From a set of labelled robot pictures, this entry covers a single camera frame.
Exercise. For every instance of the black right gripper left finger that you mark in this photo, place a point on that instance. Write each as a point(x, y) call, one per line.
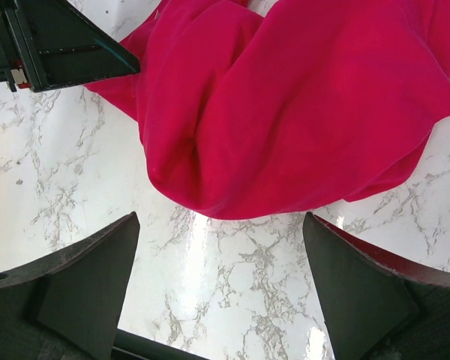
point(67, 304)

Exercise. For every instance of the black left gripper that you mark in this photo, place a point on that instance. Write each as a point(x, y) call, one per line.
point(50, 45)

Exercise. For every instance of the magenta red t shirt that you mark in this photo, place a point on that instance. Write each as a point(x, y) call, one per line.
point(242, 115)

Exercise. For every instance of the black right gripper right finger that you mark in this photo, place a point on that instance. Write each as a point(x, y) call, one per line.
point(375, 303)

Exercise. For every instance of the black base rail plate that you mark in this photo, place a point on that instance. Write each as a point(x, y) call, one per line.
point(131, 346)

